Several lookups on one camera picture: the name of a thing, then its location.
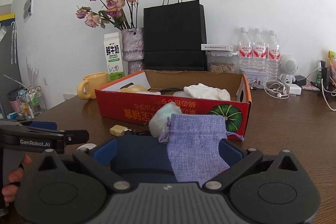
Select yellow soap bar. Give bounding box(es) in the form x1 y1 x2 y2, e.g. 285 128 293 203
109 124 128 137

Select sheep plush toy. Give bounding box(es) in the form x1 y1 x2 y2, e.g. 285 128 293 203
118 84 161 96

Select middle water bottle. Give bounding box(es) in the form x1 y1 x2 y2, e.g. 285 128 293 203
252 28 266 70

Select person's left hand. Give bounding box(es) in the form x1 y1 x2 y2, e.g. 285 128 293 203
2 166 24 202

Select white cloth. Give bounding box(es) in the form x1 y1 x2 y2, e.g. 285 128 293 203
183 83 231 101

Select white earphones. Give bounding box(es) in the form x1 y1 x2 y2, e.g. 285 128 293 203
263 76 293 100

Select purple burlap drawstring pouch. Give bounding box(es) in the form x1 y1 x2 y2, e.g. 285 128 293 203
159 114 244 186

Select white milk carton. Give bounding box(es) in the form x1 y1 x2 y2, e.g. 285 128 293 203
104 32 125 82

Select flat white box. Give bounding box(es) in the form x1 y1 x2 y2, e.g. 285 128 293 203
201 44 234 52

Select clear seed container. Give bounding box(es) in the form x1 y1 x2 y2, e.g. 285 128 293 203
207 55 236 73

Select yellow ceramic mug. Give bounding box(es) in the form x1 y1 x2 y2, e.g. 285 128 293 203
77 72 109 100

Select white illustrated tin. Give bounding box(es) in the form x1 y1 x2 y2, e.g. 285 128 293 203
239 68 268 89

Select navy blue zip pouch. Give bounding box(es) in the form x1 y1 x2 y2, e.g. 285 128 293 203
110 135 177 186

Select left water bottle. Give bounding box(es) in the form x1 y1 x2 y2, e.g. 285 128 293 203
238 27 253 69

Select translucent cotton swab box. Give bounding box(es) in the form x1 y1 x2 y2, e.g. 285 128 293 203
173 91 192 98

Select water bottle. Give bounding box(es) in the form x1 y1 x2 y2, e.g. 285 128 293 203
252 28 266 70
238 27 253 69
266 30 280 77

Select wire storage rack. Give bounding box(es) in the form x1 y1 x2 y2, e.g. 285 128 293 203
3 75 47 119

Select colourful snack bag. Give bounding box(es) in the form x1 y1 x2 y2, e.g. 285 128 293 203
328 51 336 77

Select small white bottle cap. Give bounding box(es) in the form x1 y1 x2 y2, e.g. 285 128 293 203
77 143 97 151

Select red cardboard pumpkin box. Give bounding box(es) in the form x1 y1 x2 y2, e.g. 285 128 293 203
95 70 252 136

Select iridescent green plastic bag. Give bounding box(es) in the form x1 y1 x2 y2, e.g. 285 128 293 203
148 102 182 138

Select black paper shopping bag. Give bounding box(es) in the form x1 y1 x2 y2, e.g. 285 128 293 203
143 0 207 71

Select right water bottle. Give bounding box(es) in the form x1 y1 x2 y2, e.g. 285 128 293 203
266 30 280 77

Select purple textured vase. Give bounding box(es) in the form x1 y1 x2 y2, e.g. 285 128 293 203
121 28 144 75

